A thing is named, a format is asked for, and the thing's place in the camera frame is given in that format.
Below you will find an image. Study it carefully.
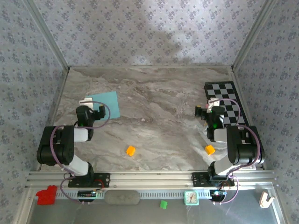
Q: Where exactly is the red toy brick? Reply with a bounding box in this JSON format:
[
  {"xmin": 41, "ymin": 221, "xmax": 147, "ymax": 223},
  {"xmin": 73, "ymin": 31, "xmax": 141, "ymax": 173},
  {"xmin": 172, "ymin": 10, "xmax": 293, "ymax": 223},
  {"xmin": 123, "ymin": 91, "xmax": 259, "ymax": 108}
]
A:
[{"xmin": 36, "ymin": 185, "xmax": 58, "ymax": 206}]

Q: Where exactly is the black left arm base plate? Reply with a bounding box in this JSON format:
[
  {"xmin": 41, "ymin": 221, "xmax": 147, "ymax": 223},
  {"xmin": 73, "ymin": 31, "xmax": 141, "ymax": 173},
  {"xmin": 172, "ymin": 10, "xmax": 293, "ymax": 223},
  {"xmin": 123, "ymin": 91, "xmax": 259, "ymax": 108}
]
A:
[{"xmin": 68, "ymin": 172, "xmax": 111, "ymax": 189}]

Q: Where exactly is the light blue cloth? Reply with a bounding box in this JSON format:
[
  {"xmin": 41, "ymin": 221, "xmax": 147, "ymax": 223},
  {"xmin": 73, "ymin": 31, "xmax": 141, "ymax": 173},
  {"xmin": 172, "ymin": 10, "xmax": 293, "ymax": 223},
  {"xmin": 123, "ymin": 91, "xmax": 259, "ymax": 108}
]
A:
[{"xmin": 84, "ymin": 91, "xmax": 121, "ymax": 119}]

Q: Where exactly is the grey oval stone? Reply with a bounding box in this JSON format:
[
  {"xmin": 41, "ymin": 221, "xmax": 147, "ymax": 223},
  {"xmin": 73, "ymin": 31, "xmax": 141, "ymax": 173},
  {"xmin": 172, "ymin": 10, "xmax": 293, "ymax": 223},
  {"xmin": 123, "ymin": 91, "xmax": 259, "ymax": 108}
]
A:
[{"xmin": 104, "ymin": 190, "xmax": 141, "ymax": 205}]

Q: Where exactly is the aluminium mounting rail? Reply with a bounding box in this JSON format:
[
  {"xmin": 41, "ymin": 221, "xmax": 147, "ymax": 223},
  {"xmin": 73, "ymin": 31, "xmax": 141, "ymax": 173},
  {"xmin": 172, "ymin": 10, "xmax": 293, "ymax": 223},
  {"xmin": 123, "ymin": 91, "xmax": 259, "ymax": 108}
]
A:
[{"xmin": 25, "ymin": 170, "xmax": 276, "ymax": 189}]

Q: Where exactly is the aluminium frame post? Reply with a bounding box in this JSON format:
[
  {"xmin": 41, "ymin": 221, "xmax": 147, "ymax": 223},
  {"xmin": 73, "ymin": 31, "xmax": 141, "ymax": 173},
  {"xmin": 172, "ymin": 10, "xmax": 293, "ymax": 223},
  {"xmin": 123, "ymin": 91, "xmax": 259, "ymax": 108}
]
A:
[
  {"xmin": 231, "ymin": 0, "xmax": 278, "ymax": 70},
  {"xmin": 23, "ymin": 0, "xmax": 71, "ymax": 70}
]

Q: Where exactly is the black and grey chessboard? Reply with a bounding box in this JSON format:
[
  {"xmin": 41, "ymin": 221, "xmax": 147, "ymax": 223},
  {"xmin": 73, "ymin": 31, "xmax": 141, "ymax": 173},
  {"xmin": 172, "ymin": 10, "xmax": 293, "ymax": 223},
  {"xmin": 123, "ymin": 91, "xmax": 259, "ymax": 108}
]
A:
[{"xmin": 204, "ymin": 81, "xmax": 249, "ymax": 128}]

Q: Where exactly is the wooden hook piece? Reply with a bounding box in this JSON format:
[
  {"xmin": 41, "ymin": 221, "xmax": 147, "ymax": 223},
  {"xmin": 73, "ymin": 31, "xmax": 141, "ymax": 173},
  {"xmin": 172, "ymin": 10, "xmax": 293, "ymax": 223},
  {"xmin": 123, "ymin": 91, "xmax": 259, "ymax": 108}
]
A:
[{"xmin": 259, "ymin": 191, "xmax": 276, "ymax": 209}]

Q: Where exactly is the small teal clock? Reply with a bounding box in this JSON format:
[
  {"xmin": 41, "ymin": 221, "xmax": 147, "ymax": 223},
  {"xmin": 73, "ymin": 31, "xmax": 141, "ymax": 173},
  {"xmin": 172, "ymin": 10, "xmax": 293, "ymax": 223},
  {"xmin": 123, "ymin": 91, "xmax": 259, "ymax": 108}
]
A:
[{"xmin": 184, "ymin": 190, "xmax": 199, "ymax": 206}]

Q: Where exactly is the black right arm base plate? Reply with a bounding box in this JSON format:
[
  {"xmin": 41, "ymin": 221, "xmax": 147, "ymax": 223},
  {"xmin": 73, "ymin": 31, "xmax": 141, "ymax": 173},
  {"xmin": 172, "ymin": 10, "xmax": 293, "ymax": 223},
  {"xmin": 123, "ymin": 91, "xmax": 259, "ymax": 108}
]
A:
[{"xmin": 192, "ymin": 172, "xmax": 235, "ymax": 187}]

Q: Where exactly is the grey slotted cable duct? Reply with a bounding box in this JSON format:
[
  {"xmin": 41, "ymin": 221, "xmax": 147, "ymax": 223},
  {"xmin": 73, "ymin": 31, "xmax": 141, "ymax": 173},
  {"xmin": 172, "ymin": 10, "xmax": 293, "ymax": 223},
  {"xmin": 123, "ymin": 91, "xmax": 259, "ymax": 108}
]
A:
[{"xmin": 56, "ymin": 189, "xmax": 214, "ymax": 199}]

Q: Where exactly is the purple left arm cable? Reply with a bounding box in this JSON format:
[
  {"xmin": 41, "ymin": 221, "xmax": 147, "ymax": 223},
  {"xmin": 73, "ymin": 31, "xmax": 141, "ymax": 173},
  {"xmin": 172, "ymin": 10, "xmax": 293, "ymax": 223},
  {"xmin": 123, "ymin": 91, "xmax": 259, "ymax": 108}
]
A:
[{"xmin": 51, "ymin": 101, "xmax": 112, "ymax": 205}]

